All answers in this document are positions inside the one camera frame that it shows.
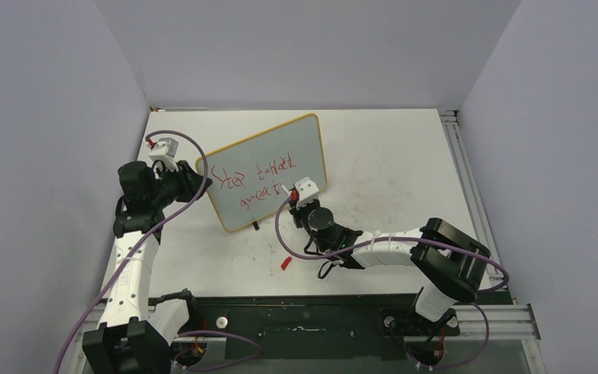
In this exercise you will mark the red white marker pen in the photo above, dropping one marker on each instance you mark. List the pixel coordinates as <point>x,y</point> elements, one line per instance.
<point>287,190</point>

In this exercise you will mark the aluminium side rail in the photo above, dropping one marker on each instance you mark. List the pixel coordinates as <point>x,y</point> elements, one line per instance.
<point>473,199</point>

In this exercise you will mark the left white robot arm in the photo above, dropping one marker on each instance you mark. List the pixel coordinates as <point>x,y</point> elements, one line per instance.
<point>128,339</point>

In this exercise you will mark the yellow framed whiteboard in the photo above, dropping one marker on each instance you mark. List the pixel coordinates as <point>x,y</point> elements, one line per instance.
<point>251,175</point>

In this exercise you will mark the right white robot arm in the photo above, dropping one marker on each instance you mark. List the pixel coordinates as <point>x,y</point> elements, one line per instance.
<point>453,262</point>

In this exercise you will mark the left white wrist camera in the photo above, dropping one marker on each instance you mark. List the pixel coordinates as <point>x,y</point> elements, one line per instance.
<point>163,152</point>

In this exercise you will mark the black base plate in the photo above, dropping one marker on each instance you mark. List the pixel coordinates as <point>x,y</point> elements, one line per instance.
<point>311,345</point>

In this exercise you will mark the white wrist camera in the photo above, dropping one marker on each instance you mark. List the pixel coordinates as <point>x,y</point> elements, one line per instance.
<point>163,152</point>
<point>304,192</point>

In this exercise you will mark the aluminium frame rail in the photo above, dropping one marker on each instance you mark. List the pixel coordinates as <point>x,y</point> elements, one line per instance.
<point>506,322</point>

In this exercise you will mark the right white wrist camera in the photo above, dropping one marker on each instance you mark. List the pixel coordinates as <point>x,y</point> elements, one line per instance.
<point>304,192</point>

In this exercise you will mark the red marker cap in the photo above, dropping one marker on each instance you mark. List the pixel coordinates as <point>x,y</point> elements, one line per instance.
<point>285,263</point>

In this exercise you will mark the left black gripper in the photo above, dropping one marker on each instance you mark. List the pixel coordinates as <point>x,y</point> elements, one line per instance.
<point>190,181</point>

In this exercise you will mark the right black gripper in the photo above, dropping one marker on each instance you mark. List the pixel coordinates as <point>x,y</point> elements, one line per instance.
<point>297,211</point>

